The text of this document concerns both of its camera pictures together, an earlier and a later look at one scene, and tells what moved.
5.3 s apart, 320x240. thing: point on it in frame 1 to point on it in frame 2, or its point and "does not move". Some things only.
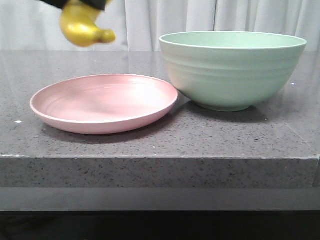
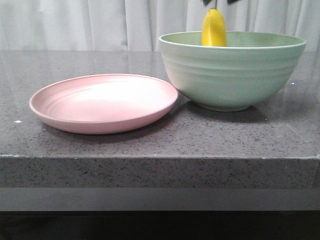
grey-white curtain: x=138 y=25 does not move
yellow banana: x=78 y=23 to x=214 y=30
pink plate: x=101 y=103 does not move
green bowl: x=230 y=71 does not move
